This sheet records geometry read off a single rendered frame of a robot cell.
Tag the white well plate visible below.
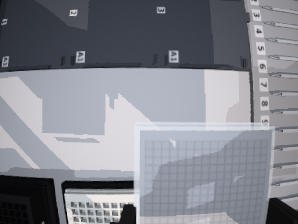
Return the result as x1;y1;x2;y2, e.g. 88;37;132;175
64;189;134;224

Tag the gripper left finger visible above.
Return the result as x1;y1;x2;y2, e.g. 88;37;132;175
110;204;136;224

